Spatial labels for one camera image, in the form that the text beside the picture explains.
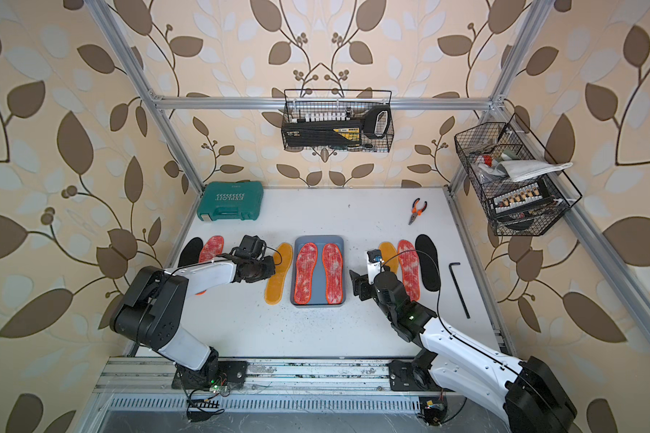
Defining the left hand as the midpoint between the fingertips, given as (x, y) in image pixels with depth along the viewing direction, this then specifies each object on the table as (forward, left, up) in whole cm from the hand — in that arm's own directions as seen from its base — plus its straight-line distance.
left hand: (274, 267), depth 94 cm
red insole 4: (+3, -48, 0) cm, 48 cm away
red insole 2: (+3, -11, 0) cm, 11 cm away
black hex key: (-7, -64, -1) cm, 64 cm away
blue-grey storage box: (-9, -16, -1) cm, 18 cm away
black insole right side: (+3, -56, -1) cm, 56 cm away
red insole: (+9, +25, -2) cm, 27 cm away
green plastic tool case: (+30, +18, +2) cm, 35 cm away
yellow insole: (-6, -1, -1) cm, 7 cm away
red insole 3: (-1, -21, 0) cm, 21 cm away
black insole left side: (+7, +34, -3) cm, 35 cm away
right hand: (-6, -30, +11) cm, 32 cm away
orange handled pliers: (+27, -55, 0) cm, 61 cm away
